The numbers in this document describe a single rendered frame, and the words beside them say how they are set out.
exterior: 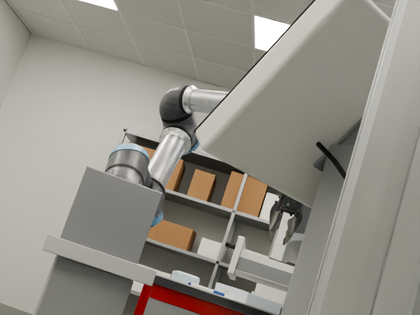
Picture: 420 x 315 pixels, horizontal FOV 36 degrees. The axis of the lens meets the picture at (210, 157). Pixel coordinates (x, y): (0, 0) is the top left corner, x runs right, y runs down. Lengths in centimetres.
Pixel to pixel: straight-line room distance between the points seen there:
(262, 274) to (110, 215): 45
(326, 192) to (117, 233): 81
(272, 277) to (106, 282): 47
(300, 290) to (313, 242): 7
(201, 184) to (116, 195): 417
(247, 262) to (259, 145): 88
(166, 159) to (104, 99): 466
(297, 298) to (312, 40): 37
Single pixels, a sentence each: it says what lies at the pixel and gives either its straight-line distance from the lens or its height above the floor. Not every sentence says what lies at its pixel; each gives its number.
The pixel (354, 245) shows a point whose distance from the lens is 29.
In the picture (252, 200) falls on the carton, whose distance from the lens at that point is 576.
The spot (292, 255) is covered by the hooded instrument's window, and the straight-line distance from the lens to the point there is 277.
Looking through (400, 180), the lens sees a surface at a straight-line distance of 30.
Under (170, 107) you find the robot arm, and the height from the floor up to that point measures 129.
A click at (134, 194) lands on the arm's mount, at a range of 169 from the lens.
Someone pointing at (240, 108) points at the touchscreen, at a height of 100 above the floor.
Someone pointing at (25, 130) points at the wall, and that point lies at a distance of 684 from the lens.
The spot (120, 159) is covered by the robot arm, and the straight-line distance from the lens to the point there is 181.
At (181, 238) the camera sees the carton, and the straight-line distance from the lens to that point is 581.
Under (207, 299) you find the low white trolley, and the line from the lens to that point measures 203.
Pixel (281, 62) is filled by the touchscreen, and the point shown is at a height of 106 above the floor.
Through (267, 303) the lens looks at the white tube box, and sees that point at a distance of 216.
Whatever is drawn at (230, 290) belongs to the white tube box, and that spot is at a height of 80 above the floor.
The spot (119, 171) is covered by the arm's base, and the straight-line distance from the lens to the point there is 174.
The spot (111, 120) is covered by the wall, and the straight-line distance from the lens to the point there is 660.
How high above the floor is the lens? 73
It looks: 12 degrees up
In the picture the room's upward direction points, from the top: 19 degrees clockwise
